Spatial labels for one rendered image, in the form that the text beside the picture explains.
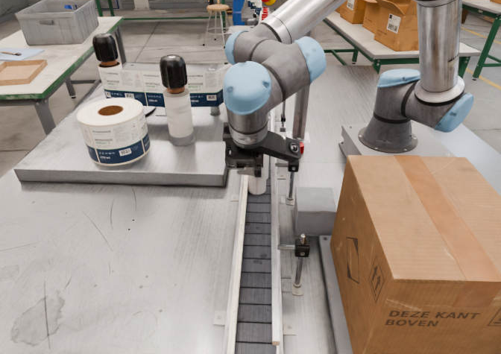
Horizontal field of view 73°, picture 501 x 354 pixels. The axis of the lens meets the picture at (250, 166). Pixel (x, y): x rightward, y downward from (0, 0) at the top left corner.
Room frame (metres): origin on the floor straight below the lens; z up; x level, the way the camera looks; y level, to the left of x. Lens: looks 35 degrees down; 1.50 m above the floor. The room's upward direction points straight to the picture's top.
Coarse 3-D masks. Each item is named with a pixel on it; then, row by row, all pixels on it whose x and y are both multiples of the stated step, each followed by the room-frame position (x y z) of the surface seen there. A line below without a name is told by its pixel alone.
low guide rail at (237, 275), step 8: (240, 216) 0.61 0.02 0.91; (240, 224) 0.58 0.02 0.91; (240, 232) 0.56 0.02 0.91; (240, 240) 0.53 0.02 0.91; (240, 248) 0.51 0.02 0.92; (240, 256) 0.48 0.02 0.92; (240, 264) 0.46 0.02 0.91; (240, 272) 0.45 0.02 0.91; (232, 296) 0.39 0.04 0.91; (232, 304) 0.37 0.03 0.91; (232, 312) 0.35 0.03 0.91; (232, 320) 0.34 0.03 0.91; (232, 328) 0.32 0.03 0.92; (232, 336) 0.31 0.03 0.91; (232, 344) 0.29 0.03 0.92; (232, 352) 0.28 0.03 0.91
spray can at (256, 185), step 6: (264, 156) 0.73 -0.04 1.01; (264, 162) 0.74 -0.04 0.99; (264, 168) 0.74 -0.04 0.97; (264, 174) 0.74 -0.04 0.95; (252, 180) 0.73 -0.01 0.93; (258, 180) 0.73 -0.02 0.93; (264, 180) 0.74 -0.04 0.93; (252, 186) 0.73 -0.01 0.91; (258, 186) 0.73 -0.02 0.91; (264, 186) 0.74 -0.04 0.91; (252, 192) 0.73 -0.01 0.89; (258, 192) 0.73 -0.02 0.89; (264, 192) 0.74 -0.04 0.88
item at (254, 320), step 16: (256, 208) 0.68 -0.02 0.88; (256, 224) 0.62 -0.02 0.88; (256, 240) 0.56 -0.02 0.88; (256, 256) 0.51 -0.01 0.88; (256, 272) 0.47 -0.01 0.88; (240, 288) 0.43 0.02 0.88; (256, 288) 0.43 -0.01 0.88; (240, 304) 0.39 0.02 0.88; (256, 304) 0.39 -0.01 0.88; (240, 320) 0.36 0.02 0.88; (256, 320) 0.36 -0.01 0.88; (240, 336) 0.33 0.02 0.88; (256, 336) 0.33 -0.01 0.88; (240, 352) 0.30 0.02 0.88; (256, 352) 0.30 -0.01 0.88; (272, 352) 0.30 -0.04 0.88
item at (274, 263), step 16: (272, 112) 1.10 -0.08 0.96; (272, 128) 0.97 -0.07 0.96; (272, 160) 0.79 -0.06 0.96; (272, 176) 0.71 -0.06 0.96; (272, 192) 0.64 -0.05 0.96; (272, 208) 0.59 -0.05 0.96; (272, 224) 0.53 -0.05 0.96; (272, 240) 0.49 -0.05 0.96; (272, 256) 0.44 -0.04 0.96; (272, 272) 0.41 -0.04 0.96; (272, 288) 0.37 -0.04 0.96; (272, 304) 0.34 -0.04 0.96; (272, 320) 0.31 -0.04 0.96; (272, 336) 0.28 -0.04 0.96
